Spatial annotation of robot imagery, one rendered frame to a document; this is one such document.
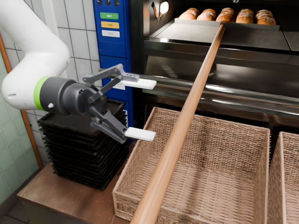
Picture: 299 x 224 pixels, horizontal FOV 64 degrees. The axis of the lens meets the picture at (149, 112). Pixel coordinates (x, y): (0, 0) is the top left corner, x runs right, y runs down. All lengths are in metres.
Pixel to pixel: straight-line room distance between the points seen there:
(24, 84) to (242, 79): 0.84
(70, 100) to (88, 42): 0.73
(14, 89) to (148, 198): 0.45
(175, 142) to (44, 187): 0.93
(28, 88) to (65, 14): 0.73
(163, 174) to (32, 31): 0.50
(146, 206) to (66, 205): 0.86
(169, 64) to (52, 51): 0.60
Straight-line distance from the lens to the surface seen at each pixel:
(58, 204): 1.19
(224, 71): 1.12
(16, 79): 0.67
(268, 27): 1.45
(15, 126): 1.85
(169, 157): 0.40
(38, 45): 0.71
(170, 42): 1.10
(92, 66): 1.31
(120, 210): 1.05
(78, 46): 1.32
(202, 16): 1.46
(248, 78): 1.12
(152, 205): 0.34
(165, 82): 0.74
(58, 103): 0.59
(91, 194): 1.18
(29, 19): 0.70
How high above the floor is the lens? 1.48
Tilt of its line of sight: 32 degrees down
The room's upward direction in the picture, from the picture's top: straight up
